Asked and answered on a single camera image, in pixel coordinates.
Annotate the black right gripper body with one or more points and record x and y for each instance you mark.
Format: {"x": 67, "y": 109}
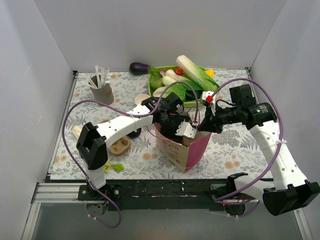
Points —
{"x": 214, "y": 119}

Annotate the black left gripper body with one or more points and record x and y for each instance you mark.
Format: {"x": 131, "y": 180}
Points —
{"x": 173, "y": 125}

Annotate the pink paper cake bag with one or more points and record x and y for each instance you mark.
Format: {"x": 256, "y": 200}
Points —
{"x": 184, "y": 155}

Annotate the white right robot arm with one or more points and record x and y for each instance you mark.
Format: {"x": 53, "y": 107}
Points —
{"x": 290, "y": 189}

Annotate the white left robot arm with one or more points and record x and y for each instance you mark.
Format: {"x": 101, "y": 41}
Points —
{"x": 94, "y": 140}

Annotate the green plastic vegetable tray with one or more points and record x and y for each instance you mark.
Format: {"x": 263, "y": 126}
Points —
{"x": 155, "y": 82}

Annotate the bok choy front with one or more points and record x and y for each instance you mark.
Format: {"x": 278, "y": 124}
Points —
{"x": 178, "y": 89}

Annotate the bok choy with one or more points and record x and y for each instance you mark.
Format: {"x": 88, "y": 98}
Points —
{"x": 178, "y": 89}
{"x": 170, "y": 77}

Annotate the stack of black lids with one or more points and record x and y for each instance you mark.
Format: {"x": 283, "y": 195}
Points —
{"x": 135, "y": 133}

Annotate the bok choy middle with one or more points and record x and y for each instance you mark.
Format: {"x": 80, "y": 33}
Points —
{"x": 170, "y": 77}

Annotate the yellow vegetable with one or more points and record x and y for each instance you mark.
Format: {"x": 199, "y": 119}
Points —
{"x": 210, "y": 72}

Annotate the red pepper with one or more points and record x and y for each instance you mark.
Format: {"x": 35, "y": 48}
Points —
{"x": 179, "y": 71}

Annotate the napa cabbage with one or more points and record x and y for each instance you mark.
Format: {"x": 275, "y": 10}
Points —
{"x": 197, "y": 74}

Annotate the brown cardboard cup carrier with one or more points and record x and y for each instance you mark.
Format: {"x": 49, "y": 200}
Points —
{"x": 120, "y": 147}

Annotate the purple eggplant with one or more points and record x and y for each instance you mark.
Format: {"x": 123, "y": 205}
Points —
{"x": 137, "y": 68}

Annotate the green celery stalks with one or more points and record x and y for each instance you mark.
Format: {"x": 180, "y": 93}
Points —
{"x": 118, "y": 167}

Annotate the grey straw holder cup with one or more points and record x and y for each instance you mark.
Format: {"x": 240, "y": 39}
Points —
{"x": 104, "y": 94}

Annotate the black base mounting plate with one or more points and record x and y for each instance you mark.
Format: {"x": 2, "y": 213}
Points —
{"x": 183, "y": 203}

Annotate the floral table mat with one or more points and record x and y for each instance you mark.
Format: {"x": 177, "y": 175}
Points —
{"x": 232, "y": 151}

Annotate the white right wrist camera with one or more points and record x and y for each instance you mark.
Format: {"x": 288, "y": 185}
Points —
{"x": 208, "y": 100}

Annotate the aluminium frame rail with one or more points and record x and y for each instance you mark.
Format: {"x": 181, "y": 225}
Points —
{"x": 57, "y": 192}

